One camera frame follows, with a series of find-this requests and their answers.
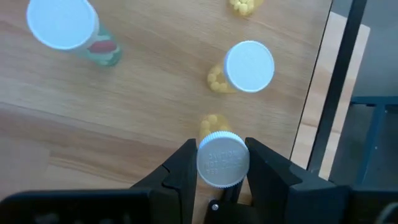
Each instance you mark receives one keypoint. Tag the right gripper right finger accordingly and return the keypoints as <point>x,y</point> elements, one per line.
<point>273,186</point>

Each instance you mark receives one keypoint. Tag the small yellow medicine bottle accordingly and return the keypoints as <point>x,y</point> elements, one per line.
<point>244,7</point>

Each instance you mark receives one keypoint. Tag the blue bottle red white capsules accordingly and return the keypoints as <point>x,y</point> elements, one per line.
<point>62,21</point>

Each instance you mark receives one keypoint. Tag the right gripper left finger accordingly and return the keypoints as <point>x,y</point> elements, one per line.
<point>177,186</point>

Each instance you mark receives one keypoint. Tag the wooden shelf with black frame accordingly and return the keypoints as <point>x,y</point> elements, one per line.
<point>140,109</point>

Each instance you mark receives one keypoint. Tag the tall yellow medicine bottle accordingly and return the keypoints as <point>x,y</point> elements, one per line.
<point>222,158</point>

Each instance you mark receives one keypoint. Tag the medium yellow medicine bottle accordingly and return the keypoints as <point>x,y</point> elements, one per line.
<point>248,67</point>

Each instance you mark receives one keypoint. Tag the blue metal frame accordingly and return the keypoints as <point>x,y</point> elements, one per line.
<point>377,105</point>

